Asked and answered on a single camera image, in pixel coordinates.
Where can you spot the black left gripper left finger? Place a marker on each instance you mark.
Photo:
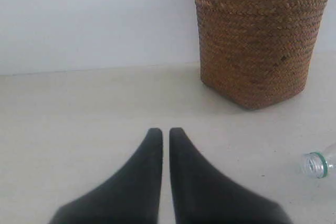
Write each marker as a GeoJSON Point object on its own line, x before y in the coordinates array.
{"type": "Point", "coordinates": [131, 195]}

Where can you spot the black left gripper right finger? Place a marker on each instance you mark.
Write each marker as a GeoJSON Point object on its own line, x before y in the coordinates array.
{"type": "Point", "coordinates": [202, 194]}

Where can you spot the clear plastic water bottle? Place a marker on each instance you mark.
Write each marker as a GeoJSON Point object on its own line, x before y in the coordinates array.
{"type": "Point", "coordinates": [319, 164]}

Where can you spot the brown woven wicker basket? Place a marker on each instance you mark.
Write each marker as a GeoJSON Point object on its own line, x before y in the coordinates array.
{"type": "Point", "coordinates": [257, 52]}

